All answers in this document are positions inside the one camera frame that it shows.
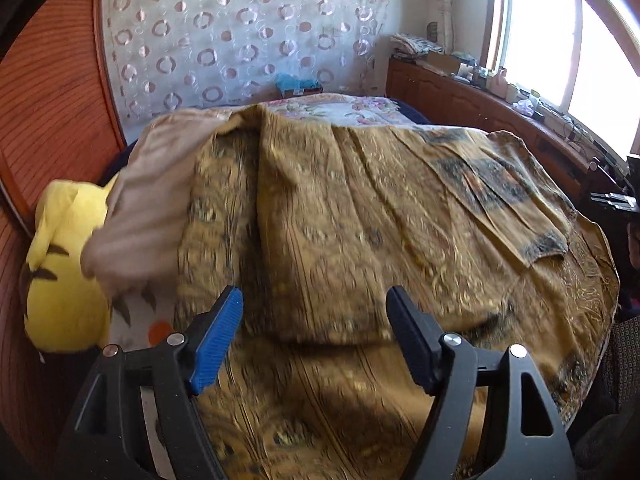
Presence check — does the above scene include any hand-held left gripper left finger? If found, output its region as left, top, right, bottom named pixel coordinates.
left=57, top=285, right=245, bottom=480

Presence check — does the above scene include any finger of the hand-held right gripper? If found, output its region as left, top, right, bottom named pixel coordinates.
left=590, top=191, right=638, bottom=212

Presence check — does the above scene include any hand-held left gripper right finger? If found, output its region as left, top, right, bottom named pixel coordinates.
left=385, top=286, right=577, bottom=480

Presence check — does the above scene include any golden sunflower patterned shirt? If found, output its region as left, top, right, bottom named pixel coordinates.
left=80, top=105, right=621, bottom=480

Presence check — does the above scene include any fruit print bedsheet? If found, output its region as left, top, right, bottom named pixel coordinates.
left=107, top=280, right=178, bottom=356

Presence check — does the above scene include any wooden framed window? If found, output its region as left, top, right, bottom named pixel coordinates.
left=482, top=0, right=640, bottom=156

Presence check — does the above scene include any yellow plush toy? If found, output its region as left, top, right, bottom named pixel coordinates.
left=20, top=180, right=121, bottom=356

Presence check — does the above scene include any long wooden cabinet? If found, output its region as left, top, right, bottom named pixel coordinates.
left=385, top=57, right=626, bottom=201

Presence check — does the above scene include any cardboard box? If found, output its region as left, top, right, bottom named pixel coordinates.
left=425, top=52, right=461, bottom=73

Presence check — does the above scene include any floral quilt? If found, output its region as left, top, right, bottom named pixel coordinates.
left=260, top=92, right=431, bottom=128

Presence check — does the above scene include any stack of folded cloths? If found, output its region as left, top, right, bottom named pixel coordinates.
left=390, top=32, right=443, bottom=58

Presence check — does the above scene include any white window curtain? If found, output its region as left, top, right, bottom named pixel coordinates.
left=427, top=0, right=453, bottom=56

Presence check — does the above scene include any blue packet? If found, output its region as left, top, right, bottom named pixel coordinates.
left=275, top=74, right=323, bottom=97

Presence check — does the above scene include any wooden louvered wardrobe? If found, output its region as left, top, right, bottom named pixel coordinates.
left=0, top=0, right=126, bottom=461

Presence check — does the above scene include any sheer circle patterned curtain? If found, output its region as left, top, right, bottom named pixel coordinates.
left=102, top=0, right=391, bottom=121

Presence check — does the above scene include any power strip with cables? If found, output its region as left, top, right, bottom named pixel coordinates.
left=545, top=110, right=601, bottom=142

